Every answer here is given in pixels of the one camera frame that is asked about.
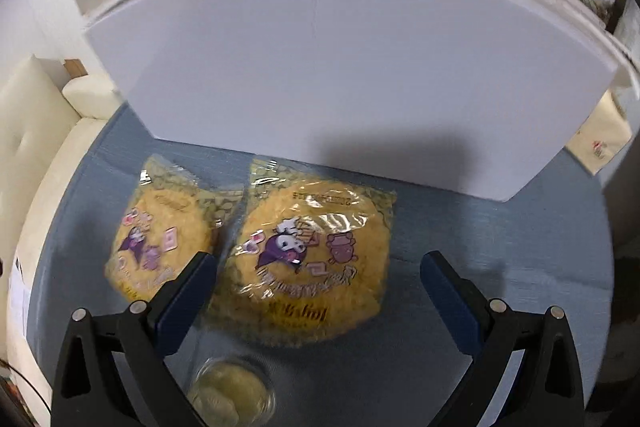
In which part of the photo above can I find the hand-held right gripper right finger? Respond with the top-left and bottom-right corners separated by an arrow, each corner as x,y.
420,251 -> 588,427

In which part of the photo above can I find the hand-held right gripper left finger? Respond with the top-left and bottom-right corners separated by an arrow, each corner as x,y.
50,252 -> 218,427

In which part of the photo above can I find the yellow round cake packet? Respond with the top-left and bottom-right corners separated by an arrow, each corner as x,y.
104,154 -> 246,308
207,157 -> 398,348

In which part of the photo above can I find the white box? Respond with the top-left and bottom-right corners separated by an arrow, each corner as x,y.
82,0 -> 640,202

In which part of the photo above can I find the blue grey table cover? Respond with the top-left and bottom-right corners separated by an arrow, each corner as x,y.
25,104 -> 616,427

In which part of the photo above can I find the clear jelly cup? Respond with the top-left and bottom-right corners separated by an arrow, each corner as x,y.
187,355 -> 277,427

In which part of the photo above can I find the cream sofa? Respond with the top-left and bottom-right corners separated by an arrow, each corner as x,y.
0,54 -> 126,408

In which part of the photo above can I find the yellow tissue pack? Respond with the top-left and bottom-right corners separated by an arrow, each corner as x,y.
565,89 -> 633,175

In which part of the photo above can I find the small cardboard piece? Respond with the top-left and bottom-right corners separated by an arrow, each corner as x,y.
62,58 -> 88,80

